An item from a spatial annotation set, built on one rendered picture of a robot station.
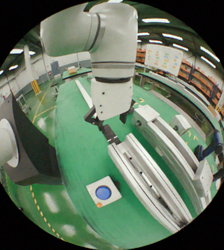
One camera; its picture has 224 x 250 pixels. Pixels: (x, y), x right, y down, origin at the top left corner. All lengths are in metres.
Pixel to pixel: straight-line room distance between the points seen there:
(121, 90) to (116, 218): 0.41
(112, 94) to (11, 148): 0.37
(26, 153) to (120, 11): 0.40
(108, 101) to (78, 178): 0.30
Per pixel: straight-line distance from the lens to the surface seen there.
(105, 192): 0.23
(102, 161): 0.31
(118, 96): 0.16
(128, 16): 0.15
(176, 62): 3.09
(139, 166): 0.26
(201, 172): 0.38
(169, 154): 0.34
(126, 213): 0.35
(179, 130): 0.47
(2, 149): 0.33
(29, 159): 0.32
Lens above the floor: 1.08
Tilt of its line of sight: 51 degrees down
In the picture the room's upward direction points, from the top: straight up
